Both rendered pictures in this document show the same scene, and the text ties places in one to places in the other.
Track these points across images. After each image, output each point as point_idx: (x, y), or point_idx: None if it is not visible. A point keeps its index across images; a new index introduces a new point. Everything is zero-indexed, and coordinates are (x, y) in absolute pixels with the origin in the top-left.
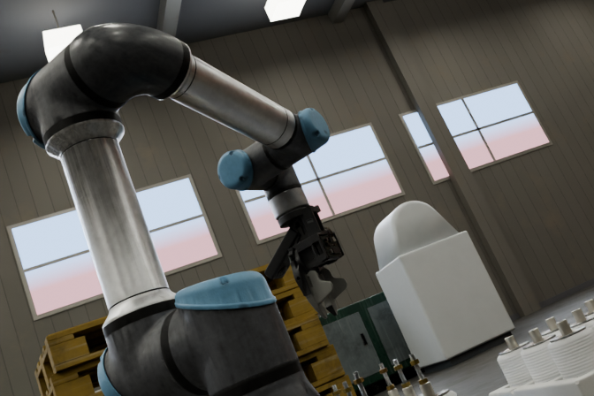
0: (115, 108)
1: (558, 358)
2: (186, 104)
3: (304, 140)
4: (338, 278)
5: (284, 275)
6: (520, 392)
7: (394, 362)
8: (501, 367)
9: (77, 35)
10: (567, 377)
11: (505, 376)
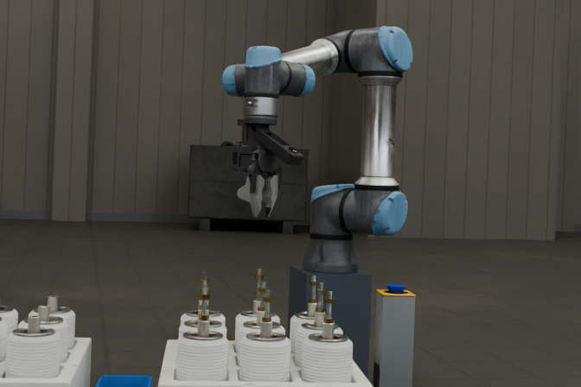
0: (357, 72)
1: (74, 325)
2: (319, 72)
3: None
4: (242, 187)
5: (285, 162)
6: (79, 364)
7: (206, 282)
8: (58, 346)
9: None
10: (73, 344)
11: (57, 358)
